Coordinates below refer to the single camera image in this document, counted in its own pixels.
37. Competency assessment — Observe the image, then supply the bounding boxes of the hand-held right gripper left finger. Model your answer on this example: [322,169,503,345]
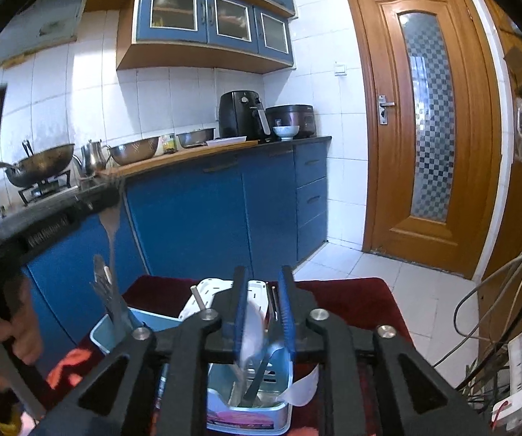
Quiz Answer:
[29,266,249,436]

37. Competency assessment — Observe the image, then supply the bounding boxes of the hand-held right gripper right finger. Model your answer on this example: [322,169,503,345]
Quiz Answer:
[279,265,493,436]

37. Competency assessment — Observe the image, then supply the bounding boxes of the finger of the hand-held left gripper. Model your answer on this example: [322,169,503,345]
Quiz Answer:
[0,185,124,262]

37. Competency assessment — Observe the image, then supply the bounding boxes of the silver fork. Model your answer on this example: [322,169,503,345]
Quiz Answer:
[98,206,122,310]

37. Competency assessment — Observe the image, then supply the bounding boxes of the light blue plastic utensil basket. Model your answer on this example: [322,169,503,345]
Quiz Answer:
[89,277,295,435]

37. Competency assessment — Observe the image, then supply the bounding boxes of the person's left hand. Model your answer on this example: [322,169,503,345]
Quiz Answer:
[0,276,44,391]

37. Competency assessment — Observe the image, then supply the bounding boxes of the dark chopsticks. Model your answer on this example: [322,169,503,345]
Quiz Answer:
[268,284,282,324]

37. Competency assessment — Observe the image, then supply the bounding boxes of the white perforated basket insert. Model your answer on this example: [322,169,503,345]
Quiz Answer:
[178,277,280,324]

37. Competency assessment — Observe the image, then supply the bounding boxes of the gas stove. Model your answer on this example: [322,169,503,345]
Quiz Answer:
[17,171,81,205]

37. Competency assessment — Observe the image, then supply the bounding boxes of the dark wok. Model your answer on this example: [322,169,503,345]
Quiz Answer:
[0,140,76,188]

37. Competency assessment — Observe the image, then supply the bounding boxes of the dark metal utensil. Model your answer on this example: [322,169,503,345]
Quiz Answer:
[241,340,285,408]

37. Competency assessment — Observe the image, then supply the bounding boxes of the red floral blanket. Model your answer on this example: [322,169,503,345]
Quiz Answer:
[45,275,415,436]

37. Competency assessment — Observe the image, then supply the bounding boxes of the metal table knife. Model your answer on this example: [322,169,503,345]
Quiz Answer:
[93,254,135,334]
[89,282,123,343]

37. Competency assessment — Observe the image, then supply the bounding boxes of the steel kettle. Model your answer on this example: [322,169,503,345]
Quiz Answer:
[72,139,111,178]

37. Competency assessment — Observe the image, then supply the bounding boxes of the blue kitchen base cabinets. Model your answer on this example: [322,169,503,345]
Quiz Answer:
[0,135,333,375]

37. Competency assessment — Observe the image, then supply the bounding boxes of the large steel mixing bowl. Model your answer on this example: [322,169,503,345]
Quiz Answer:
[107,136,161,167]

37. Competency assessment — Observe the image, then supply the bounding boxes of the grey range hood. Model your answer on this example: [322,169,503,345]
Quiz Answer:
[0,0,99,83]

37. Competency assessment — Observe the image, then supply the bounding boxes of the white cutting board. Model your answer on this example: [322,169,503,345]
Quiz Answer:
[206,136,260,147]

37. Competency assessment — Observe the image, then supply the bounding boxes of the small steel bowl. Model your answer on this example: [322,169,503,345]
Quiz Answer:
[175,128,217,149]

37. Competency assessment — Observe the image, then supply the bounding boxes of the black air fryer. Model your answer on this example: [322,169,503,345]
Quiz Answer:
[218,90,272,141]

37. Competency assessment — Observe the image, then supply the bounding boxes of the black rice cooker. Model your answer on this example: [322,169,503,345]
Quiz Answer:
[265,104,318,140]

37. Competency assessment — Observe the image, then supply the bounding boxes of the white power strip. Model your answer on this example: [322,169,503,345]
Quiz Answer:
[491,329,522,433]

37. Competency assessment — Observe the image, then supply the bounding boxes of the wooden door with glass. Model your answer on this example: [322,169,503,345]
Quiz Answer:
[342,0,503,280]

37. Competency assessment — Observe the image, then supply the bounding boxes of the grey cable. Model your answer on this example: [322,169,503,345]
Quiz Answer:
[453,242,522,391]

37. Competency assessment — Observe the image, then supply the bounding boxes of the metal door handle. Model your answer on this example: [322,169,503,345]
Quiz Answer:
[377,95,396,126]

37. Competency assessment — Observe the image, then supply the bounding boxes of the glass door wall cabinet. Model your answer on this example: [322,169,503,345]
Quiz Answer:
[116,0,298,74]

